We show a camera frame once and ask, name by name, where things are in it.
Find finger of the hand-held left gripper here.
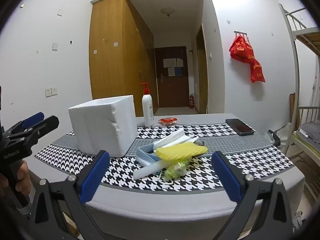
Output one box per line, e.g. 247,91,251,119
15,115,60,144
5,112,45,138

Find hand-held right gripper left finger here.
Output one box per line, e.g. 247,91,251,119
29,150,110,240

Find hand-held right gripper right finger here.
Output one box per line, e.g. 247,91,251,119
211,151,293,240

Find green plastic bag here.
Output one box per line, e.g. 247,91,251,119
164,158,192,179

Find white foam box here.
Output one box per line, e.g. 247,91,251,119
68,95,137,157

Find yellow foam sheet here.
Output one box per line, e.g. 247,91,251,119
155,141,208,161

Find translucent white plastic bottle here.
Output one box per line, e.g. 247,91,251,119
133,159,167,180

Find white towel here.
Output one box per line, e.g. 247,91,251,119
153,127,199,151

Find person's left hand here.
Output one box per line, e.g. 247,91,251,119
14,160,32,202

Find houndstooth table cloth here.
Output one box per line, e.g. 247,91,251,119
34,113,306,230

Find black smartphone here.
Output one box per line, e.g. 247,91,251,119
225,119,255,136

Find white pump bottle red cap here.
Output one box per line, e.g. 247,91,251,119
139,82,155,127

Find wooden wardrobe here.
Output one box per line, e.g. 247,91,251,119
89,0,158,118

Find wooden planks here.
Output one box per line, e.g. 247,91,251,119
289,93,300,130

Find grey bedding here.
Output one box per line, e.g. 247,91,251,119
300,122,320,141

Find dark brown entrance door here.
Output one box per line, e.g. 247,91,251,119
154,46,188,108

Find brown side door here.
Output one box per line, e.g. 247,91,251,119
195,24,208,114

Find red hanging bag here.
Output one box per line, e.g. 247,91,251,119
229,35,258,63
249,60,266,83

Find white metal bunk bed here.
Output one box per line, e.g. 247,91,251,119
278,4,320,178

